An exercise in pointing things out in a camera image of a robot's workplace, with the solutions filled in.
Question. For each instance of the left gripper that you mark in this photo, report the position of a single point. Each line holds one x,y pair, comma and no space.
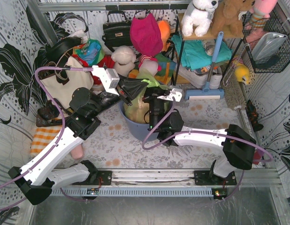
124,94

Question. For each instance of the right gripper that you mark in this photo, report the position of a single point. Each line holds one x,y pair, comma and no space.
156,99

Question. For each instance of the green trash bag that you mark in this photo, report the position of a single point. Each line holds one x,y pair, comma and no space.
138,111

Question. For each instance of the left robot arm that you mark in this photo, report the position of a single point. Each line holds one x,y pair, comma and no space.
37,179

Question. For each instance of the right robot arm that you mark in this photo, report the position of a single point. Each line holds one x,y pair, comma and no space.
235,143

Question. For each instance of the blue trash bin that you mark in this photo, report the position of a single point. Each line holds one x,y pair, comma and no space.
139,131

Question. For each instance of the colourful printed bag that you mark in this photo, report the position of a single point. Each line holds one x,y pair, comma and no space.
89,54

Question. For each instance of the magenta cloth bag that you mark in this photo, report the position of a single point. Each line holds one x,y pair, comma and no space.
145,35

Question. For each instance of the cream canvas tote bag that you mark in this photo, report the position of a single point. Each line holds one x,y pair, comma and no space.
63,91

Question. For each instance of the pink plush doll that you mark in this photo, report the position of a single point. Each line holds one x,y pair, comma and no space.
149,64

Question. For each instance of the white plush sheep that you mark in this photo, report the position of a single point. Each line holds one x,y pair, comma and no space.
124,59

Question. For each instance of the rainbow striped cloth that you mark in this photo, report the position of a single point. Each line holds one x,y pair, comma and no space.
167,68

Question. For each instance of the red cloth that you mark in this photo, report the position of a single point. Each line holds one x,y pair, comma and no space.
104,64

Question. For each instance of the black leather handbag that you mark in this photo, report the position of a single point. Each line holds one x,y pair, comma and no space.
116,34

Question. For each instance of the teal folded cloth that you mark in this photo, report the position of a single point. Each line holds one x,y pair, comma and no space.
195,57

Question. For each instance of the white shoe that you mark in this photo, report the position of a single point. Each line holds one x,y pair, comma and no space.
199,81

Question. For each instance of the orange plush toy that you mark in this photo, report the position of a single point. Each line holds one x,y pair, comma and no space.
164,30

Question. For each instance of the wooden metal shelf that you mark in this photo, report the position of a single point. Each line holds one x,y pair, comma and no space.
176,78

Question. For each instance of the black round hat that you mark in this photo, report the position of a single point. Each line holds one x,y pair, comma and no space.
56,51

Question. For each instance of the pink case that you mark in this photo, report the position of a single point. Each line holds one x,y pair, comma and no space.
78,152

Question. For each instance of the yellow plush toy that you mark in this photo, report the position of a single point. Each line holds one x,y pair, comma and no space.
242,73

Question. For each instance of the orange checkered cloth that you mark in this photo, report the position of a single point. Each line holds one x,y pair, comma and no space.
43,136

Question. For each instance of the white plush dog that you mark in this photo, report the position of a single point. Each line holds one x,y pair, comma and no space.
198,17

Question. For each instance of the brown teddy bear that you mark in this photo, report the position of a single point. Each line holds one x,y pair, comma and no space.
227,14

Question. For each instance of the purple orange sock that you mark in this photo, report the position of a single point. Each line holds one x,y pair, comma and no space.
257,156

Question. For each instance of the silver foil pouch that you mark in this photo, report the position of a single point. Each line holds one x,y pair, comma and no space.
268,45

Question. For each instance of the pink plush toy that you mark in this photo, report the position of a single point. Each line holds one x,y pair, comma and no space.
260,12

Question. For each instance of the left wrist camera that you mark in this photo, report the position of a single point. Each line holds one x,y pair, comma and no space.
107,77

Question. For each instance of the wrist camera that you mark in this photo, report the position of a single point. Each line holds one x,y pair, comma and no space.
107,77
174,94

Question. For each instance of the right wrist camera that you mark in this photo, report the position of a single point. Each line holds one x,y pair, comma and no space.
174,94

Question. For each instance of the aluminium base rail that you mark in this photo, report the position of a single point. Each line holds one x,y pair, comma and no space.
257,177

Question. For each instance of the black wire basket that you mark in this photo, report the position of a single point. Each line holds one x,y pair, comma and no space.
272,64

